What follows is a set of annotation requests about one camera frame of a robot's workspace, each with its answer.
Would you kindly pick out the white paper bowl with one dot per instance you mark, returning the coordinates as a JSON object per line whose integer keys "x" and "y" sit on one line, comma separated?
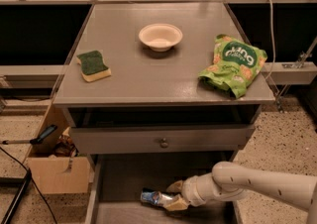
{"x": 160, "y": 37}

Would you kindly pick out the grey drawer cabinet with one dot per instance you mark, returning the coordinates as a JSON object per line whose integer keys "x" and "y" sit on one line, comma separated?
{"x": 155, "y": 89}

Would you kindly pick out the green chip bag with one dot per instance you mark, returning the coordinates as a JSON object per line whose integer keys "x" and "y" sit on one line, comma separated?
{"x": 235, "y": 65}

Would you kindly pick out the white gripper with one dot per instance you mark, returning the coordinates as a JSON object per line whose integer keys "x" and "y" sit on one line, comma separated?
{"x": 189, "y": 189}

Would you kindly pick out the round metal drawer knob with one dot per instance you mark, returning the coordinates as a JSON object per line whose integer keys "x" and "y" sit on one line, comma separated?
{"x": 163, "y": 143}

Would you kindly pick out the grey top drawer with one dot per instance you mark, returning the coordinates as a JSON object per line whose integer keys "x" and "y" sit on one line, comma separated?
{"x": 147, "y": 139}

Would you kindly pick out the grey middle drawer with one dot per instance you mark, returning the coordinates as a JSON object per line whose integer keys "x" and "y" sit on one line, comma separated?
{"x": 119, "y": 180}

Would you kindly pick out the grey drawer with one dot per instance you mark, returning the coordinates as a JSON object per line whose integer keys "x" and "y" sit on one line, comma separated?
{"x": 119, "y": 180}
{"x": 147, "y": 139}

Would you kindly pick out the snack packets in box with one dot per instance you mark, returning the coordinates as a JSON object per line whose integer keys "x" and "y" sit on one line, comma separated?
{"x": 64, "y": 146}

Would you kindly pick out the blue silver redbull can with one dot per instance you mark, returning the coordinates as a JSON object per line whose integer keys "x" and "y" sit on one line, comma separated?
{"x": 155, "y": 197}

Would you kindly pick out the cardboard box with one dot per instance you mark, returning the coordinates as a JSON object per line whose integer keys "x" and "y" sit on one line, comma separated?
{"x": 53, "y": 174}

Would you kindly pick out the green yellow sponge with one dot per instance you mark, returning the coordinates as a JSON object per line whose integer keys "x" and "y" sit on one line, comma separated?
{"x": 92, "y": 66}

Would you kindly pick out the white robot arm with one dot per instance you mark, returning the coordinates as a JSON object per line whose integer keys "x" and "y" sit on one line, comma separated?
{"x": 229, "y": 182}

